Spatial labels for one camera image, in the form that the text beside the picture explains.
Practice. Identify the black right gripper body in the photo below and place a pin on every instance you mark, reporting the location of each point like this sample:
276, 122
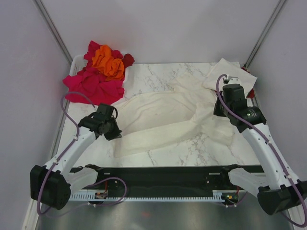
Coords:
219, 110

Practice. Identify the left aluminium frame post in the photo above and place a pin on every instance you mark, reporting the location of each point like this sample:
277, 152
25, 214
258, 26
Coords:
54, 31

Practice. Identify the cream white t shirt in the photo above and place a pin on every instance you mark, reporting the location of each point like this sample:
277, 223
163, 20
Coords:
153, 120

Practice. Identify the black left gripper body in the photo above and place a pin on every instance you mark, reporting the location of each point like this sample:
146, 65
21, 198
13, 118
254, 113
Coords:
108, 123

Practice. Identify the orange t shirt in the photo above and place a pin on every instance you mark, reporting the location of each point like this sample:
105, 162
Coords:
112, 68

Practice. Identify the right aluminium frame post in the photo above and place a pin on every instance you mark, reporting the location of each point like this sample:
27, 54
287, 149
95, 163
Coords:
264, 33

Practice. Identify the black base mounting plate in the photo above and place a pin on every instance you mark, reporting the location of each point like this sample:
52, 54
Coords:
165, 181

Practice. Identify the magenta pink t shirt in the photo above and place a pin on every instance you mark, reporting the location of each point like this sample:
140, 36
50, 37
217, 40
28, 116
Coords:
89, 83

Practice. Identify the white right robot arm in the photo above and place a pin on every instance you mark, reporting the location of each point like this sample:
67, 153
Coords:
281, 189

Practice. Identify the white plastic laundry basket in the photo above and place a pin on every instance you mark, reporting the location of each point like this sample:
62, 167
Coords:
78, 63

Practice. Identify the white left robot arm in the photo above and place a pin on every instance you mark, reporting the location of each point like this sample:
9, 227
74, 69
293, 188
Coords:
53, 183

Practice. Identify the white slotted cable duct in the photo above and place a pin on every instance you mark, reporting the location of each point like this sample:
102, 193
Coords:
102, 196

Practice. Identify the aluminium frame post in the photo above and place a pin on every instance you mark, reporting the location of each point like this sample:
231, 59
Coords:
264, 33
54, 31

